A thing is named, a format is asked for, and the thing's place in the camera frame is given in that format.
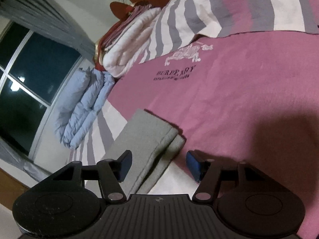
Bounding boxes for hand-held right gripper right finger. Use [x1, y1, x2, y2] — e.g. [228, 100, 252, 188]
[186, 150, 276, 204]

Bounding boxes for striped pillow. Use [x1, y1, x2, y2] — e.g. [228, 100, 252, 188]
[138, 0, 319, 64]

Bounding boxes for red folded blanket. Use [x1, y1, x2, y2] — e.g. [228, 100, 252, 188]
[93, 4, 136, 72]

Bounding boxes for white folded blanket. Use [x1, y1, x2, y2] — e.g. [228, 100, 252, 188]
[102, 7, 163, 78]

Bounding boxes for floral patterned cloth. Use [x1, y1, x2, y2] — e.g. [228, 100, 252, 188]
[94, 41, 101, 64]

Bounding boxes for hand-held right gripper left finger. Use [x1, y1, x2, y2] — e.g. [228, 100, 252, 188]
[48, 150, 133, 203]

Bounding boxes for striped bed sheet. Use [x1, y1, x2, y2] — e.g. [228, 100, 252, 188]
[67, 30, 319, 206]

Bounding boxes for grey pants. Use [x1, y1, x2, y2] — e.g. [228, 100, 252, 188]
[100, 109, 186, 195]

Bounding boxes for pink folded cloth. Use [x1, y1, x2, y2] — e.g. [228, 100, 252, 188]
[105, 1, 153, 48]

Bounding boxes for light blue folded duvet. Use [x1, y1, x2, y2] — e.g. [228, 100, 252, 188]
[53, 66, 116, 150]

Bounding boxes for grey curtain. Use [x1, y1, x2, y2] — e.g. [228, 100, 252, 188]
[0, 139, 51, 183]
[0, 0, 97, 61]

